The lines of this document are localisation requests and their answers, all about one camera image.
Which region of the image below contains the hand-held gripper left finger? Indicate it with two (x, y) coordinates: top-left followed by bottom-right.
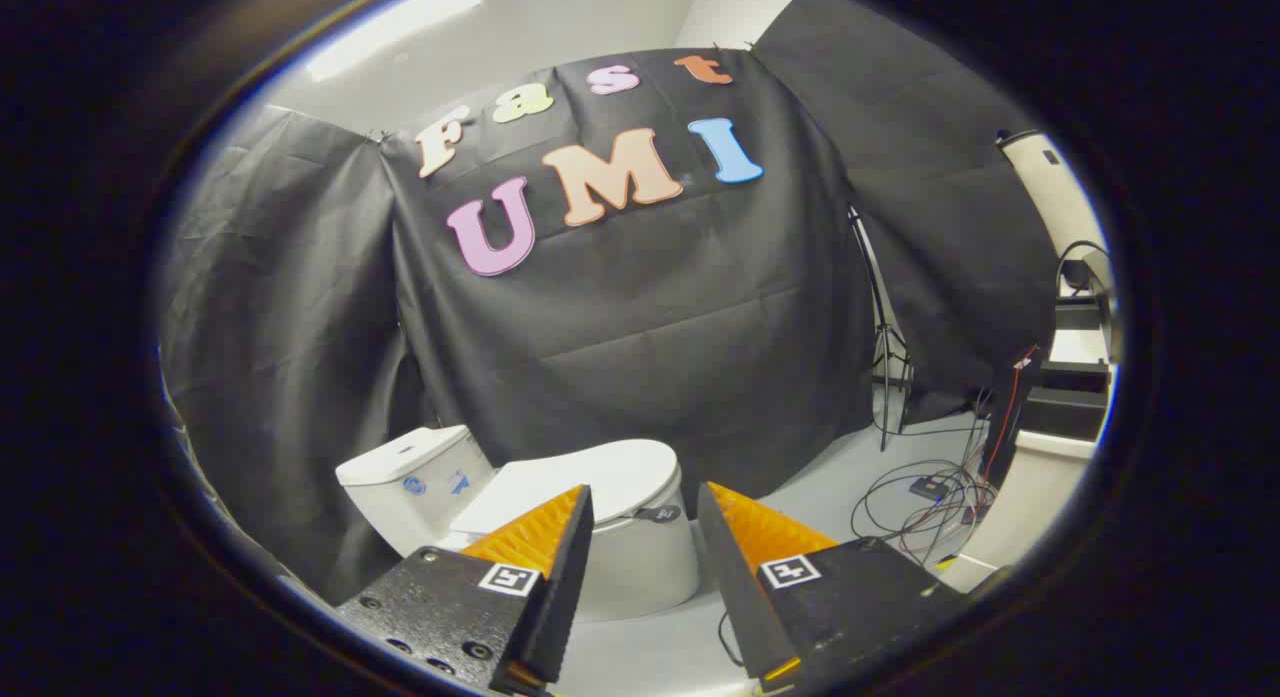
(335, 484), (595, 696)

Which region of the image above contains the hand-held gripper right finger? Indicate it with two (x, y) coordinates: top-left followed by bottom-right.
(696, 481), (968, 693)

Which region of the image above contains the white toilet lid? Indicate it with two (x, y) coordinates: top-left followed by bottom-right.
(450, 439), (684, 538)

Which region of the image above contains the white toilet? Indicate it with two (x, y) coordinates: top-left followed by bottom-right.
(335, 425), (701, 623)

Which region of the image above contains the black tripod stand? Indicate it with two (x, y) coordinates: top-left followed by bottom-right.
(848, 207), (916, 453)

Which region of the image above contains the black backdrop cloth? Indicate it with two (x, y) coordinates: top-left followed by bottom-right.
(160, 0), (1061, 603)

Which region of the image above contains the white shelf unit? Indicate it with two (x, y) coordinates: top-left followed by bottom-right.
(940, 287), (1116, 593)

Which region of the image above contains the white upright panel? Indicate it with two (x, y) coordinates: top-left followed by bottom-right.
(997, 129), (1111, 290)

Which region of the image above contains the tangle of floor cables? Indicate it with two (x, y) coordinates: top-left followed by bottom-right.
(850, 377), (1003, 568)

